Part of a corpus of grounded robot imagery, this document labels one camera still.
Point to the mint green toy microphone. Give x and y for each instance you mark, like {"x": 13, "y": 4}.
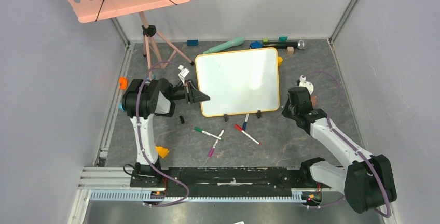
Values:
{"x": 229, "y": 44}

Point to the wooden cube block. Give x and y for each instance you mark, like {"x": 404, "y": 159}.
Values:
{"x": 290, "y": 50}

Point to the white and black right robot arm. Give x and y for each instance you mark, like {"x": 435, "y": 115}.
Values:
{"x": 365, "y": 180}

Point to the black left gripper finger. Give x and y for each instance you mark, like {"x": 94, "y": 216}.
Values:
{"x": 190, "y": 85}
{"x": 196, "y": 96}

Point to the blue-capped marker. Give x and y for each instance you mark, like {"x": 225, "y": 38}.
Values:
{"x": 245, "y": 122}

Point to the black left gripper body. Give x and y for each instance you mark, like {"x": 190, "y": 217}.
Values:
{"x": 188, "y": 96}

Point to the red-capped marker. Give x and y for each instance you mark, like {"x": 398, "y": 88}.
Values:
{"x": 246, "y": 134}

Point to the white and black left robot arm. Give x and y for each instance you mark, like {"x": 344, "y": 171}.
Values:
{"x": 142, "y": 102}

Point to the orange half-round toy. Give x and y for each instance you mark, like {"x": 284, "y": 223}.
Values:
{"x": 314, "y": 100}

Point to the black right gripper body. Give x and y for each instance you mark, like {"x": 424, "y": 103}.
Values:
{"x": 299, "y": 99}

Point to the black handheld microphone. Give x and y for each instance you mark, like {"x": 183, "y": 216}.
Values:
{"x": 285, "y": 44}

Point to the yellow-framed whiteboard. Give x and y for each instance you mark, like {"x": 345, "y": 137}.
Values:
{"x": 239, "y": 82}

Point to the small orange clip toy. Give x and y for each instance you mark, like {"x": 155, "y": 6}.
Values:
{"x": 123, "y": 83}

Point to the blue toy car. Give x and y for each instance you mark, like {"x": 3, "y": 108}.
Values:
{"x": 255, "y": 45}

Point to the magenta-capped marker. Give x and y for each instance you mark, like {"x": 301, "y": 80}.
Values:
{"x": 215, "y": 143}

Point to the teal triangle block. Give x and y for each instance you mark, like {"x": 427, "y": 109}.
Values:
{"x": 283, "y": 39}

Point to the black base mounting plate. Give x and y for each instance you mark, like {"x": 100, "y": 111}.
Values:
{"x": 225, "y": 181}

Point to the blue toy microphone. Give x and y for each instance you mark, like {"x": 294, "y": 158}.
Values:
{"x": 121, "y": 107}

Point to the grey toothed cable rail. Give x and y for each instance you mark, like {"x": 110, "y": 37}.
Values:
{"x": 148, "y": 196}

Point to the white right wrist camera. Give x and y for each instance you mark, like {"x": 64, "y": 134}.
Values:
{"x": 303, "y": 82}

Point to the orange wedge block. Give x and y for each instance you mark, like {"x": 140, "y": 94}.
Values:
{"x": 162, "y": 152}

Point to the yellow round block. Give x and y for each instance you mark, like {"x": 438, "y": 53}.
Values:
{"x": 279, "y": 61}

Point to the dark blue brick block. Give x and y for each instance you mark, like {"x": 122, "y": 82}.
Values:
{"x": 192, "y": 42}

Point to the green-capped marker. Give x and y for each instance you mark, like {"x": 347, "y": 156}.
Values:
{"x": 207, "y": 133}

